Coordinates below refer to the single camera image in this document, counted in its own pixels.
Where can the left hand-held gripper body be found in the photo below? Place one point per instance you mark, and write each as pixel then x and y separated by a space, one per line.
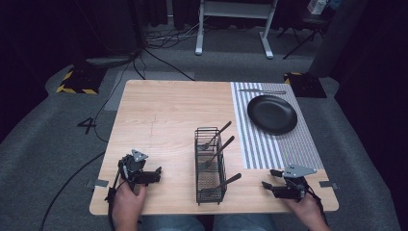
pixel 133 168

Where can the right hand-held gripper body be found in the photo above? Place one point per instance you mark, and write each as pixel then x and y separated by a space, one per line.
pixel 293 186

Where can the person's right hand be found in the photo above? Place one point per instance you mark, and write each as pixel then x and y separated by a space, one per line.
pixel 304 210

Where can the person's left hand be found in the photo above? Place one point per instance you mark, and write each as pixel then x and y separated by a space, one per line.
pixel 126 205

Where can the grey striped placemat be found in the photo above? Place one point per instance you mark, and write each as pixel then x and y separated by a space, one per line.
pixel 266 150

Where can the grey tape strip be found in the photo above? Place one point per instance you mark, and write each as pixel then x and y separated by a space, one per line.
pixel 97 183
pixel 328 185

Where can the person's right leg in jeans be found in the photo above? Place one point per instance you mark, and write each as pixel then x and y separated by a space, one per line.
pixel 243 223

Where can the black round plate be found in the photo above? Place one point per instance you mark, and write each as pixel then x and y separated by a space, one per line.
pixel 272 114

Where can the silver table knife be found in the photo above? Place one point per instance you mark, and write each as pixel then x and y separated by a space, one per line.
pixel 263 92

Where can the black yellow striped floor plate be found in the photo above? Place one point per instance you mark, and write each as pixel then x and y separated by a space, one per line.
pixel 306 85
pixel 81 80

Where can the black folding stand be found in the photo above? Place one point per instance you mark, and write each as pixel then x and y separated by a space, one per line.
pixel 304 35

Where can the white box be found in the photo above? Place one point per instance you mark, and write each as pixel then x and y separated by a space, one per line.
pixel 317 6

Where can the white desk frame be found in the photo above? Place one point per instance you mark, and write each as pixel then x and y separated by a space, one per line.
pixel 235 9

